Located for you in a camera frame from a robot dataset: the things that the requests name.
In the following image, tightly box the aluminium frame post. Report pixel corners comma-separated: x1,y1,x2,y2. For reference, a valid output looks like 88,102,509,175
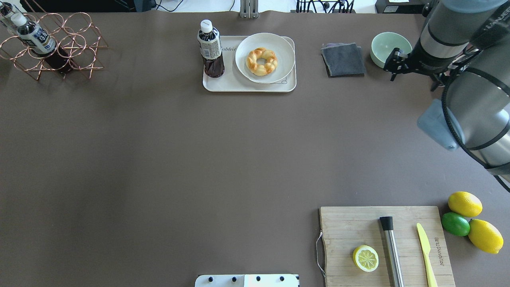
240,0,259,19

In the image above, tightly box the twisted glazed donut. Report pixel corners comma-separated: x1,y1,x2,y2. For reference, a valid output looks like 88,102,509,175
245,47,279,77

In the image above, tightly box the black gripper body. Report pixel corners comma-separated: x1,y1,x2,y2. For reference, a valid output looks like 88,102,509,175
405,48,447,77

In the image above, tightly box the dark drink bottle on tray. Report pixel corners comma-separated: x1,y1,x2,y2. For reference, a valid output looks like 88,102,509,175
197,19,225,78

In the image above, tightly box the grey folded cloth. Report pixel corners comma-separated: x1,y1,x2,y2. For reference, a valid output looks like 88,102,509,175
320,43,366,77

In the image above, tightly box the whole lemon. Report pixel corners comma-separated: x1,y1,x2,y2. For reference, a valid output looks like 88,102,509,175
447,191,483,218
468,219,504,254

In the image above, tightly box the whole lemon near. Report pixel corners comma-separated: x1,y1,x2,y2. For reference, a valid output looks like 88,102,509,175
468,219,504,254

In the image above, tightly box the whole lemon far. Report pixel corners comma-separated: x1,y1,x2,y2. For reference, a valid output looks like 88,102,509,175
447,191,483,218

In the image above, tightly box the yellow plastic knife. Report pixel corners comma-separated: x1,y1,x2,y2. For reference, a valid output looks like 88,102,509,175
416,223,438,287

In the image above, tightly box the copper wire bottle rack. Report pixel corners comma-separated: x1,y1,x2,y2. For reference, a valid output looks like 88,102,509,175
1,12,109,81

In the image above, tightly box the dark bottle in rack front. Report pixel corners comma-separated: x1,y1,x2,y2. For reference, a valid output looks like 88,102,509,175
11,13,73,74

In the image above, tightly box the white round plate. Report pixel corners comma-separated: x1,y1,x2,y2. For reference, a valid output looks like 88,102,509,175
234,33,295,84

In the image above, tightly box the dark bottle in rack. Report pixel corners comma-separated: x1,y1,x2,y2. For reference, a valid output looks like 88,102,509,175
0,2,21,28
11,13,73,74

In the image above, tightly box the green lime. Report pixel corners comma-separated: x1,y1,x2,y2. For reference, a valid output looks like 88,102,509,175
441,211,471,237

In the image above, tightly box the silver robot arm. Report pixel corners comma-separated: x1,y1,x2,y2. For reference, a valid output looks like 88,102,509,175
384,0,510,190

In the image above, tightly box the white serving tray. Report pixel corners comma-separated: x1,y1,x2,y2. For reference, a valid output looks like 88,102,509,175
202,33,297,92

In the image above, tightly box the mint green bowl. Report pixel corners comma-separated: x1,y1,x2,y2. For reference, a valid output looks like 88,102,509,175
370,31,413,69

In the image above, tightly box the steel muddler black tip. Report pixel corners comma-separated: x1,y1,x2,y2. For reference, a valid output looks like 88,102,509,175
379,216,405,287

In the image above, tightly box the dark bottle in rack rear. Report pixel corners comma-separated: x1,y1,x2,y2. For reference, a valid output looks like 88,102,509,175
0,2,21,28

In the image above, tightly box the lemon half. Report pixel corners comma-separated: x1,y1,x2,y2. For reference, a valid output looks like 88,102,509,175
352,245,379,272

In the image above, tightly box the bamboo cutting board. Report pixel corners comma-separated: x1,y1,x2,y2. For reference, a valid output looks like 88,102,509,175
320,206,456,287

